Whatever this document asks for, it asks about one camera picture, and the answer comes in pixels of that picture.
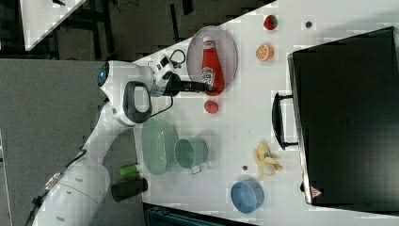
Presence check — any peeled toy banana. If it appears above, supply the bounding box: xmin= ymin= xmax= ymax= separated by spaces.
xmin=253 ymin=142 xmax=282 ymax=180

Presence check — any green oval colander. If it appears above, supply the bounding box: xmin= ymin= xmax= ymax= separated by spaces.
xmin=141 ymin=119 xmax=178 ymax=176

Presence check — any round grey plate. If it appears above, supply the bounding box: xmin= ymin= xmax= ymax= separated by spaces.
xmin=186 ymin=25 xmax=238 ymax=89

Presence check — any dark grey cylinder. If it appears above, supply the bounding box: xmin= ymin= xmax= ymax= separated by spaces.
xmin=111 ymin=178 xmax=149 ymax=202

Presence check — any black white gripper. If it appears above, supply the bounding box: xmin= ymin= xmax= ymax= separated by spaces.
xmin=148 ymin=54 xmax=216 ymax=97

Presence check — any green toy pear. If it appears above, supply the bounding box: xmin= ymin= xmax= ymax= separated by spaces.
xmin=120 ymin=165 xmax=138 ymax=176

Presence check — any toy strawberry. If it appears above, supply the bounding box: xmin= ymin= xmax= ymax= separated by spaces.
xmin=204 ymin=100 xmax=219 ymax=114

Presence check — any small red toy fruit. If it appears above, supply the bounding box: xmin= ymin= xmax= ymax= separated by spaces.
xmin=263 ymin=15 xmax=279 ymax=30

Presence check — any green metal mug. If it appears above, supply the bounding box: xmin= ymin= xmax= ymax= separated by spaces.
xmin=174 ymin=137 xmax=208 ymax=174

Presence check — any silver black toaster oven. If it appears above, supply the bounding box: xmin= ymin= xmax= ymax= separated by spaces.
xmin=287 ymin=26 xmax=399 ymax=216

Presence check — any blue bowl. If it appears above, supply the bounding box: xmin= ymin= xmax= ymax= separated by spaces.
xmin=231 ymin=180 xmax=264 ymax=214

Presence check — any red ketchup bottle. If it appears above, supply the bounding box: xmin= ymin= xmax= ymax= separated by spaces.
xmin=201 ymin=37 xmax=225 ymax=96

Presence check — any toy orange half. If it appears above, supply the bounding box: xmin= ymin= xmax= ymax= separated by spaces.
xmin=256 ymin=43 xmax=274 ymax=61

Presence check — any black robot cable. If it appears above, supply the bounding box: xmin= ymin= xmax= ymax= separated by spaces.
xmin=147 ymin=48 xmax=186 ymax=119

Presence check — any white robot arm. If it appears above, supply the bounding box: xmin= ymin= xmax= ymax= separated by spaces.
xmin=24 ymin=55 xmax=216 ymax=226

